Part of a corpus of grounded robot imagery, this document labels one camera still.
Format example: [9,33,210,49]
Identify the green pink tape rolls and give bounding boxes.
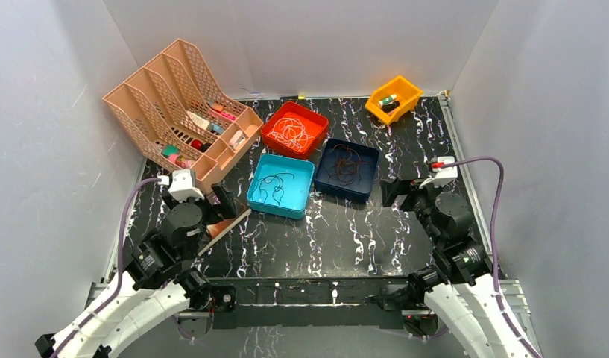
[161,145,195,169]

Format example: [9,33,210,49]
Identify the pink marker in organizer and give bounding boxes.
[209,102,236,122]

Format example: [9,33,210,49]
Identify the white thin cable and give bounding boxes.
[268,116,316,153]

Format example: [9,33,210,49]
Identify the yellow plastic bin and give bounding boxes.
[365,75,423,125]

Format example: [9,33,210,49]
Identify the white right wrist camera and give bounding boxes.
[419,156,458,189]

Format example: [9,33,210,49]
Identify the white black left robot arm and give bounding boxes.
[35,175,239,357]

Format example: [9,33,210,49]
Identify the peach plastic file organizer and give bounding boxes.
[103,39,263,193]

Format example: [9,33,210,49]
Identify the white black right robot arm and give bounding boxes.
[373,178,540,357]

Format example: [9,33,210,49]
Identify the red square tray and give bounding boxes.
[261,101,329,160]

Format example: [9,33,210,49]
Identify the three days to see book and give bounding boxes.
[198,207,252,257]

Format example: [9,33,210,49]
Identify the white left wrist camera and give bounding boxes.
[168,169,205,202]

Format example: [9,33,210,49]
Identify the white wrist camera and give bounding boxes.
[419,156,458,189]
[168,169,205,202]

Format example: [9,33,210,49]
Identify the cyan square tray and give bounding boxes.
[247,154,315,219]

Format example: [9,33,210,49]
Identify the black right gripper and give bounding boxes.
[379,174,444,245]

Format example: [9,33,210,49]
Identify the black tube in bin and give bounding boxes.
[381,101,400,113]

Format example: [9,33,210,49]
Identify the green white tube in bin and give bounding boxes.
[377,94,397,107]

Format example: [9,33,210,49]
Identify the red ball in organizer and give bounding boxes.
[190,139,203,151]

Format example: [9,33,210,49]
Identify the white box in organizer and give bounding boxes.
[186,110,213,131]

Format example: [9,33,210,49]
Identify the navy blue square tray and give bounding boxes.
[313,138,380,203]

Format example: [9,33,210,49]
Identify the aluminium frame rail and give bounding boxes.
[86,280,531,315]

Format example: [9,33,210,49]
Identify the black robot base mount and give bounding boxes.
[163,276,458,342]

